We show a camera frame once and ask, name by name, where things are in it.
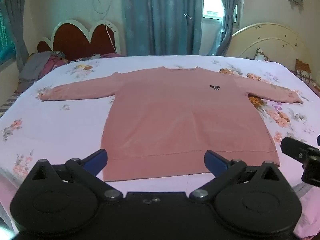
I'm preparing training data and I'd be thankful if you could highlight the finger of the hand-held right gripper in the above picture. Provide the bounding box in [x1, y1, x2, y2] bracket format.
[301, 155, 320, 188]
[280, 136, 320, 166]

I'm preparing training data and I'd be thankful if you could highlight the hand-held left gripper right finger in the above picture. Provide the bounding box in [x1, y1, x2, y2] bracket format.
[189, 150, 289, 203]

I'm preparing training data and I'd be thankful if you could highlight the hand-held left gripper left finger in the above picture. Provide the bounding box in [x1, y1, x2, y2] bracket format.
[23, 149, 123, 202]

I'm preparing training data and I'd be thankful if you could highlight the pink long-sleeve sweater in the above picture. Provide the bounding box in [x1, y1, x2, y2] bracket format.
[40, 66, 304, 182]

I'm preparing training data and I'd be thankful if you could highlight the pile of grey pink clothes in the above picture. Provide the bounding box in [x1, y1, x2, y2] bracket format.
[18, 51, 68, 82]

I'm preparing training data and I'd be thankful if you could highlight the floral white bed sheet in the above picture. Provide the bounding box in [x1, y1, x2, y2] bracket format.
[0, 54, 320, 240]

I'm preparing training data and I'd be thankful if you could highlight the orange patterned pillow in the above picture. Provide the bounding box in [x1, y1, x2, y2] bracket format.
[294, 59, 312, 80]

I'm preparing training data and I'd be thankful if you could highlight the striped folded cloth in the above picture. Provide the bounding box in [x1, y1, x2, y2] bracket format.
[69, 54, 102, 63]

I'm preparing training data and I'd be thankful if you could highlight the cream curved headboard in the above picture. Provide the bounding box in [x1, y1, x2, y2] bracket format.
[231, 22, 309, 64]

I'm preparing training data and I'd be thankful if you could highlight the red headboard with white trim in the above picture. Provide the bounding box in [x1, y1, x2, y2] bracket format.
[37, 18, 121, 61]

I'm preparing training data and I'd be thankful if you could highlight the tied blue curtain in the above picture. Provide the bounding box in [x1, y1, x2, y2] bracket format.
[215, 0, 245, 56]

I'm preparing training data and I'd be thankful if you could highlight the wide blue curtain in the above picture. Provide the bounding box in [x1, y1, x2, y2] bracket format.
[122, 0, 205, 56]

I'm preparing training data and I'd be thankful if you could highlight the grey-blue side curtain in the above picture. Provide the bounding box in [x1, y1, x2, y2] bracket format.
[2, 0, 30, 68]

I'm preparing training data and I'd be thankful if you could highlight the white hanging cable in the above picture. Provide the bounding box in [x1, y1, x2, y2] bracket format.
[92, 0, 118, 54]

